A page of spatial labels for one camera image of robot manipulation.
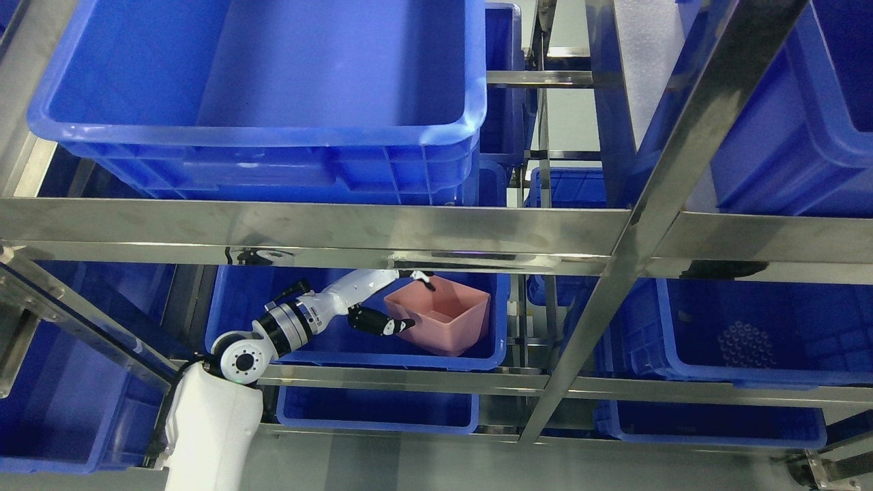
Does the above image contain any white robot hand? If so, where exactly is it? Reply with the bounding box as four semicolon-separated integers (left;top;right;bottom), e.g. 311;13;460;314
312;269;436;336

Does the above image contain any pink plastic storage box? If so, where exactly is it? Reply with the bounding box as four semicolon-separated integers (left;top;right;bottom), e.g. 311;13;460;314
384;276;492;357

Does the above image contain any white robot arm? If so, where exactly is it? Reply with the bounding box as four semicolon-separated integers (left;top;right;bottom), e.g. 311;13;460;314
156;269;434;490

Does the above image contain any blue shelf container middle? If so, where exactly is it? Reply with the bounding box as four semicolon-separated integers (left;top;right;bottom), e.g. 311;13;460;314
205;265;510;371

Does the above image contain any steel shelf rack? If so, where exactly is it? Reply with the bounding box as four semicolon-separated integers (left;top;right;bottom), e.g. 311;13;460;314
2;1;871;444

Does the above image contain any blue crate bottom middle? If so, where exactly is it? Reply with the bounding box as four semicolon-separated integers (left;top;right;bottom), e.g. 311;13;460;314
276;387;480;434

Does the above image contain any large blue crate top left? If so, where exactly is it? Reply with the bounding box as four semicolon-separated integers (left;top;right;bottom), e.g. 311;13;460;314
27;1;488;206

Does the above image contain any blue crate left lower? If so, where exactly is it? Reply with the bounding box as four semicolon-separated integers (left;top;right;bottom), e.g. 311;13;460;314
1;261;175;475

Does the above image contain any blue crate right middle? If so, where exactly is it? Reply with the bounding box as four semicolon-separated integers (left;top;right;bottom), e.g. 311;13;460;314
603;278;872;389

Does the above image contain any blue crate bottom right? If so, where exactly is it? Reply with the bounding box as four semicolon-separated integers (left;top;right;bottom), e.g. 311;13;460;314
593;400;827;449

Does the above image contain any blue crate top right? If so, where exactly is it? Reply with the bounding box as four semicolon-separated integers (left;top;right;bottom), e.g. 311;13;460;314
634;0;873;218

